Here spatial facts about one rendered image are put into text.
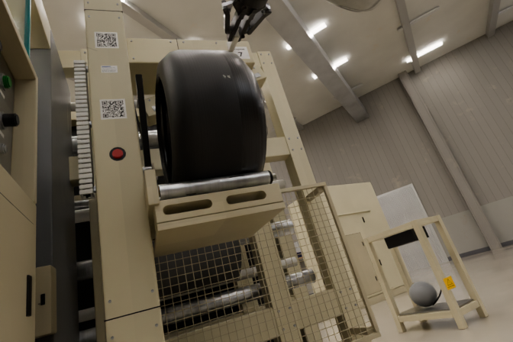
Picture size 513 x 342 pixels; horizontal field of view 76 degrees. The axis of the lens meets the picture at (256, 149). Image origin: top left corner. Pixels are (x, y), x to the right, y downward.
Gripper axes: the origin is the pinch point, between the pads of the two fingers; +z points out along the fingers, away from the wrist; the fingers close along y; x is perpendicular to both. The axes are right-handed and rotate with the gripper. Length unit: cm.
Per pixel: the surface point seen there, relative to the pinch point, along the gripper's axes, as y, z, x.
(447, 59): -1083, 655, -429
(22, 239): 50, 2, 45
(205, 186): 10.3, 17.3, 36.6
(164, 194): 21.8, 17.5, 37.1
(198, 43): -8, 63, -44
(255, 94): -7.7, 10.1, 11.8
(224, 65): -0.1, 11.5, 0.8
